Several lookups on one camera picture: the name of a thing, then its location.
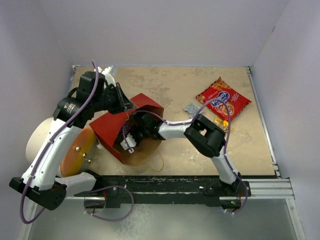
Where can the red paper bag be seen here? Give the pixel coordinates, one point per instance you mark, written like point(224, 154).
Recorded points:
point(111, 129)

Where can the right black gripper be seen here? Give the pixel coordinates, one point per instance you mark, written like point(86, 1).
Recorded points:
point(132, 132)

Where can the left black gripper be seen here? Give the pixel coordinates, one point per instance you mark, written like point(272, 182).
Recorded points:
point(123, 102)

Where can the grey snack packet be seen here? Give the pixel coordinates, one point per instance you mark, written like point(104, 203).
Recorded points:
point(193, 110)

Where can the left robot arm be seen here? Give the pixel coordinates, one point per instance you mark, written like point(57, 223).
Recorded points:
point(40, 182)

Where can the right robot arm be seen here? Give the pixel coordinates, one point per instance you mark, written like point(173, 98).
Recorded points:
point(208, 139)

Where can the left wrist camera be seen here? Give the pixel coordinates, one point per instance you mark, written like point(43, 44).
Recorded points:
point(109, 74)

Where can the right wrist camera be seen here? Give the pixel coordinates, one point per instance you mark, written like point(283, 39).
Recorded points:
point(129, 143)

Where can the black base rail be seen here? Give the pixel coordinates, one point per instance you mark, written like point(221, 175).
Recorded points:
point(205, 190)

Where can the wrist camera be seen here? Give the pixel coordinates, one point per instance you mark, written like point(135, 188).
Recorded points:
point(109, 74)
point(129, 143)

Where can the yellow candy packet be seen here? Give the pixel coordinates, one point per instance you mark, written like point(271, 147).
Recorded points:
point(226, 126)
point(217, 121)

